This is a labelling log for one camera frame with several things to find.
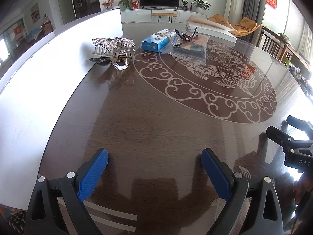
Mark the large leafy potted plant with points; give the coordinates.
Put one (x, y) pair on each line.
(200, 4)

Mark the blue and white box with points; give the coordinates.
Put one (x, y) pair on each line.
(156, 41)

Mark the orange seat stool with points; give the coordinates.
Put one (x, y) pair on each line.
(163, 14)

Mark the wooden side table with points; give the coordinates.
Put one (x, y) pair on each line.
(300, 63)

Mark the wooden chair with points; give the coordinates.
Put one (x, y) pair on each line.
(273, 44)

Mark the clear plastic zip bag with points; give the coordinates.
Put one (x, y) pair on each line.
(193, 51)

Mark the rhinestone bow hair clip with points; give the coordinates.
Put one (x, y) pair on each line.
(115, 42)

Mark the table with blue cloth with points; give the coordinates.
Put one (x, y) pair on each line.
(34, 34)

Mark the red gift box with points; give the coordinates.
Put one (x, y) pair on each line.
(135, 5)

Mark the white flat box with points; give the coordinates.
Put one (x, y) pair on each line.
(215, 34)

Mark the red window sign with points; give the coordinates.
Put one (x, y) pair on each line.
(18, 31)

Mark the grey curtain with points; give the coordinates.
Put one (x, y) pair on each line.
(254, 9)

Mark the dark patterned cloth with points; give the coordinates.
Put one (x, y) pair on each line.
(12, 217)

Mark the orange lounge chair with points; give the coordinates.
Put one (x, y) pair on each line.
(244, 25)

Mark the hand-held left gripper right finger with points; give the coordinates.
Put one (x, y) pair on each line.
(216, 173)

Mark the white television cabinet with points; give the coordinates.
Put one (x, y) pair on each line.
(137, 16)

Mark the black hair clip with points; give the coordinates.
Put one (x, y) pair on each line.
(99, 61)

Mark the white door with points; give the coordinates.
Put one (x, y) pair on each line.
(63, 7)

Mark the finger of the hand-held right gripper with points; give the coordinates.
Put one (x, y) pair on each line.
(281, 135)
(299, 124)

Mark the white covered air conditioner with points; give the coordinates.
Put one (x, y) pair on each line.
(236, 2)

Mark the green potted plant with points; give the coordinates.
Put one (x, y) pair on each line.
(126, 3)

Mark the small potted plant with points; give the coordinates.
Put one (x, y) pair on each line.
(184, 5)

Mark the person's right hand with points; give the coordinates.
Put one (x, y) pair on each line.
(304, 186)

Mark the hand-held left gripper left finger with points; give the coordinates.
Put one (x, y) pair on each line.
(93, 173)

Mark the large water bottle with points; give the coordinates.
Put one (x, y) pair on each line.
(46, 20)

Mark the clear glasses black temples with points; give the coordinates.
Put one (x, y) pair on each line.
(182, 40)

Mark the framed wall painting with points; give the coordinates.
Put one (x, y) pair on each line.
(34, 13)

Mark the red flowers in vase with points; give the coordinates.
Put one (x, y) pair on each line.
(108, 4)

